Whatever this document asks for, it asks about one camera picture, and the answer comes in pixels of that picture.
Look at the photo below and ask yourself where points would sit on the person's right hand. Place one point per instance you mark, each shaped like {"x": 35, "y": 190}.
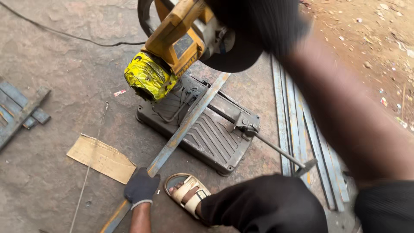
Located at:
{"x": 258, "y": 22}

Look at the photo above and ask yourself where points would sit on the person's left hand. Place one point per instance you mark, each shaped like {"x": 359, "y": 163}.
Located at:
{"x": 139, "y": 189}

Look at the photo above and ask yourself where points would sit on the person's left fingers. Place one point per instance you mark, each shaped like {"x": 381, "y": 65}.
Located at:
{"x": 142, "y": 178}

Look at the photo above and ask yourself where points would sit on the long grey steel bar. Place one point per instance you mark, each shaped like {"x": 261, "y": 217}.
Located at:
{"x": 181, "y": 132}

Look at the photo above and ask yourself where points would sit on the yellow chop saw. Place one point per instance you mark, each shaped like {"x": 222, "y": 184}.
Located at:
{"x": 176, "y": 38}

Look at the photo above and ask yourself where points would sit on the person's foot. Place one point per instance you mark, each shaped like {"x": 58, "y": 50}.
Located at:
{"x": 181, "y": 191}

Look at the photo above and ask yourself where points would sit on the brown cardboard piece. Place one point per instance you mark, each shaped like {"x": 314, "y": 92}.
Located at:
{"x": 102, "y": 158}

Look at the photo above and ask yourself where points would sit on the small red wrapper scrap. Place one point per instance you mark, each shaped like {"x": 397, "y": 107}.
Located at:
{"x": 119, "y": 93}

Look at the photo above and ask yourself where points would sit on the person's black trousers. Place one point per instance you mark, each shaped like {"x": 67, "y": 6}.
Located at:
{"x": 268, "y": 207}

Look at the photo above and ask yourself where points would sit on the heap of grey steel bars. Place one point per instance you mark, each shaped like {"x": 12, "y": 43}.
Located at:
{"x": 292, "y": 129}

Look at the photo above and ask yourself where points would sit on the welded grey metal frame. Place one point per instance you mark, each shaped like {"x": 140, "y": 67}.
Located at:
{"x": 19, "y": 108}

